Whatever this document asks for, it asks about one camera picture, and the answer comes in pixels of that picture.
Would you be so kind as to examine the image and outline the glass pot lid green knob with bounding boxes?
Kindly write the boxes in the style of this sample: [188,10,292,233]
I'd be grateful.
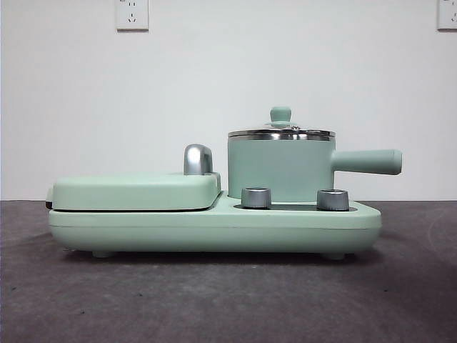
[228,105,337,140]

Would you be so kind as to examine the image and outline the silver control knob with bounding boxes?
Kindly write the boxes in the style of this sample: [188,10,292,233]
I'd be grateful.
[241,186,273,209]
[316,188,350,211]

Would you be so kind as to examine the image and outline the mint green breakfast machine base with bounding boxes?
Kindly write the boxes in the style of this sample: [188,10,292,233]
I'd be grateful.
[48,190,383,259]

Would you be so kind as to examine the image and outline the mint green griddle cover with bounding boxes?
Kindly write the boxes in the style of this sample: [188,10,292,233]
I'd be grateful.
[45,170,224,212]

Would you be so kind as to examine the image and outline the chrome griddle cover handle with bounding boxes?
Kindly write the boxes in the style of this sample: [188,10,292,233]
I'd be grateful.
[183,143,215,177]

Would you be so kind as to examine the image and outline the mint green pot with handle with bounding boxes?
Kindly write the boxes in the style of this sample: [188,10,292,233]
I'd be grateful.
[227,134,403,204]

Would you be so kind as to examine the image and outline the white wall socket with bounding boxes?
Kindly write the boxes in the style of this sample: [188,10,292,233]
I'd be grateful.
[437,0,457,31]
[116,0,150,33]

